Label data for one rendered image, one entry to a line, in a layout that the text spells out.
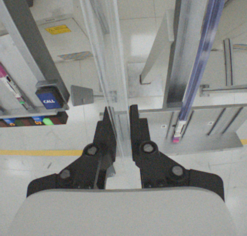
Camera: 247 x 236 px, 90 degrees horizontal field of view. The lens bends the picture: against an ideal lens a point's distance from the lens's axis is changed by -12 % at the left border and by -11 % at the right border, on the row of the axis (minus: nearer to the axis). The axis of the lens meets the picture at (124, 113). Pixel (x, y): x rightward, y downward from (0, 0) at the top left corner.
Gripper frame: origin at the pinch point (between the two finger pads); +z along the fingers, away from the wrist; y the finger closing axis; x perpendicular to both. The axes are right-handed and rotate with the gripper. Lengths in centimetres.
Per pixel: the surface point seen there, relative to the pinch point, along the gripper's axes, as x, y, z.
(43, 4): 14, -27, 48
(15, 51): 4.9, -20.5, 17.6
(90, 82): -37, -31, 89
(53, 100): -5.4, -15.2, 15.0
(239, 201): -136, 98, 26
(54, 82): -2.2, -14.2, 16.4
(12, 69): 1.4, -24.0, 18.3
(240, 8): 9, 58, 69
